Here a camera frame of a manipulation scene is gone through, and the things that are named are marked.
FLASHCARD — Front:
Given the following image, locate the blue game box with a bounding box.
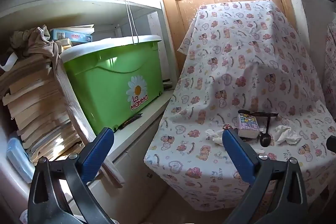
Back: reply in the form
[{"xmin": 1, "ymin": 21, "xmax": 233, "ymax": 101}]
[{"xmin": 50, "ymin": 28, "xmax": 94, "ymax": 43}]

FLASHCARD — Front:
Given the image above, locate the white hanging cord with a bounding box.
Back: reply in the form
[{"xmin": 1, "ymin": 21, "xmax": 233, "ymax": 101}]
[{"xmin": 125, "ymin": 0, "xmax": 139, "ymax": 45}]

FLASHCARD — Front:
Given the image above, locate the white fabric strip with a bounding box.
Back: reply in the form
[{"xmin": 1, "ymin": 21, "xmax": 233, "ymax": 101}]
[{"xmin": 0, "ymin": 53, "xmax": 18, "ymax": 72}]

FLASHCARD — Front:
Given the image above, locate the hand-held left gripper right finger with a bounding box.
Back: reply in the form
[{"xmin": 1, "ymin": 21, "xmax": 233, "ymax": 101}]
[{"xmin": 222, "ymin": 128, "xmax": 309, "ymax": 224}]

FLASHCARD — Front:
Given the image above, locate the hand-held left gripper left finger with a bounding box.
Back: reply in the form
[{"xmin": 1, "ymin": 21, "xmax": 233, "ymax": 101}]
[{"xmin": 28, "ymin": 127, "xmax": 116, "ymax": 224}]

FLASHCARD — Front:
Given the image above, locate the white cabinet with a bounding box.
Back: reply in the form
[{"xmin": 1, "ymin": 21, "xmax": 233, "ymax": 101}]
[{"xmin": 289, "ymin": 0, "xmax": 336, "ymax": 62}]

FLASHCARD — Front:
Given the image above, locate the weathered wooden plank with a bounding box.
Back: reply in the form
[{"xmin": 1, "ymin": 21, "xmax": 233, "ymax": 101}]
[{"xmin": 52, "ymin": 52, "xmax": 126, "ymax": 189}]

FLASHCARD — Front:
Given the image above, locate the patterned tissue pack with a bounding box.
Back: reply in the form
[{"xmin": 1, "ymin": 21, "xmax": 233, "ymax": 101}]
[{"xmin": 237, "ymin": 113, "xmax": 260, "ymax": 139}]

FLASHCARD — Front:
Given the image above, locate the white shelf unit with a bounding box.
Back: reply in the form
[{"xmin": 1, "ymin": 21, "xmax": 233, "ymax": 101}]
[{"xmin": 0, "ymin": 0, "xmax": 181, "ymax": 224}]

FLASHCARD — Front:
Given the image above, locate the green storage box white lid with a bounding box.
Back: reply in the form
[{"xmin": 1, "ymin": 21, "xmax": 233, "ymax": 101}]
[{"xmin": 60, "ymin": 34, "xmax": 164, "ymax": 135}]

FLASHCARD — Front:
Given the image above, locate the bear print tablecloth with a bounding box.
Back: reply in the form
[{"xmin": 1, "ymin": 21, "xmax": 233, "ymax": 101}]
[{"xmin": 144, "ymin": 0, "xmax": 336, "ymax": 210}]

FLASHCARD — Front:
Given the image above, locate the beige crumpled cloth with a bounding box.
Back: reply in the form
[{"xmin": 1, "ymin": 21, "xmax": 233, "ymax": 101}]
[{"xmin": 9, "ymin": 26, "xmax": 59, "ymax": 62}]

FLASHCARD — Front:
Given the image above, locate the white tissue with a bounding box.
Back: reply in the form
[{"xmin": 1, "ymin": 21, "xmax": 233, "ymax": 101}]
[
  {"xmin": 205, "ymin": 128, "xmax": 223, "ymax": 146},
  {"xmin": 274, "ymin": 125, "xmax": 302, "ymax": 146}
]

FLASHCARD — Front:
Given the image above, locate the black pen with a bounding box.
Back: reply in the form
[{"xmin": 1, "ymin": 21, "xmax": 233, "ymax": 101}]
[{"xmin": 120, "ymin": 113, "xmax": 144, "ymax": 130}]

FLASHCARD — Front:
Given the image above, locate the candy wrapper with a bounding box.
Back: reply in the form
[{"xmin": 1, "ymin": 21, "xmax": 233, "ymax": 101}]
[{"xmin": 223, "ymin": 124, "xmax": 238, "ymax": 135}]

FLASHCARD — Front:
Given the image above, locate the pink print cloth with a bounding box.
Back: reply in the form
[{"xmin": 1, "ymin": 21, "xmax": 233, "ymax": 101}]
[{"xmin": 322, "ymin": 18, "xmax": 336, "ymax": 119}]

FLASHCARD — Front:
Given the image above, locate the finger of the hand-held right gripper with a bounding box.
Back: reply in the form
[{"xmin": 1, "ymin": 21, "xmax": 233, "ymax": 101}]
[{"xmin": 326, "ymin": 135, "xmax": 336, "ymax": 154}]

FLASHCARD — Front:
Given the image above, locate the black plastic spoon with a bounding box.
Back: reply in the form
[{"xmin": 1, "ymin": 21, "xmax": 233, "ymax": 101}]
[{"xmin": 259, "ymin": 115, "xmax": 273, "ymax": 147}]

